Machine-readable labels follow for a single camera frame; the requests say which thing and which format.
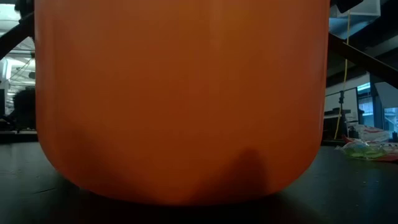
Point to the clear green candy bag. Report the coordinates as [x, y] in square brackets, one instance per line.
[362, 152]

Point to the red Skittles candy pack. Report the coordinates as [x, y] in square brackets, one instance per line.
[391, 157]

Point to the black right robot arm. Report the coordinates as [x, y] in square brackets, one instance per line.
[346, 4]

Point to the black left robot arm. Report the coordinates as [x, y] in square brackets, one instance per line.
[25, 6]

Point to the orange plastic bucket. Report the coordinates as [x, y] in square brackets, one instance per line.
[182, 102]

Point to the white framed board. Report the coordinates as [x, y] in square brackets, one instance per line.
[332, 102]

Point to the black tripod stand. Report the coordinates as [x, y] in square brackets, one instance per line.
[341, 124]

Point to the black table mat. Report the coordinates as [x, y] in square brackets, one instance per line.
[342, 193]

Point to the white red-striped bag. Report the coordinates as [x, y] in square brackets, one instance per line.
[371, 133]

